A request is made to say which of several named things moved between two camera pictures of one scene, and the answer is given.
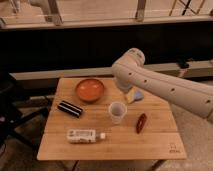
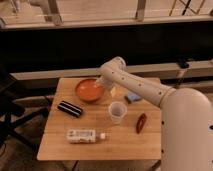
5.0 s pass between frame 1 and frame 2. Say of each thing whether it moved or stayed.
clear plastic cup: stayed
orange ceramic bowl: stayed
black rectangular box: stayed
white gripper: moved
